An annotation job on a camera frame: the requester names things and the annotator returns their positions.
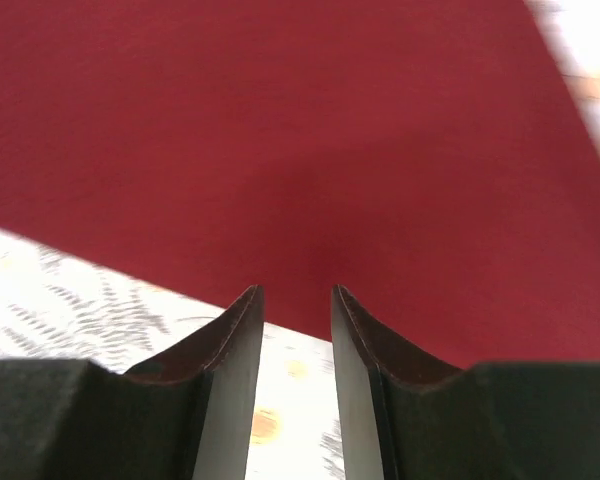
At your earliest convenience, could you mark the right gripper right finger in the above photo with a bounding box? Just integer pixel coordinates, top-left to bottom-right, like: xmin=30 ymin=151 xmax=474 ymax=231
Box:
xmin=331 ymin=285 xmax=600 ymax=479

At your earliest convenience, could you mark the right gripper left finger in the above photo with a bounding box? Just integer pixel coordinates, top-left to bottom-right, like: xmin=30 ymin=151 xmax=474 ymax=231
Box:
xmin=0 ymin=286 xmax=264 ymax=479

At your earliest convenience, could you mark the dark red cloth napkin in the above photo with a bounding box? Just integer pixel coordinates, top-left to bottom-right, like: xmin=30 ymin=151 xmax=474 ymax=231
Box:
xmin=0 ymin=1 xmax=600 ymax=366

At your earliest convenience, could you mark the floral tablecloth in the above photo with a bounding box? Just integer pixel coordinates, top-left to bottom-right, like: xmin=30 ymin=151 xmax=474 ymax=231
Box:
xmin=0 ymin=1 xmax=600 ymax=479

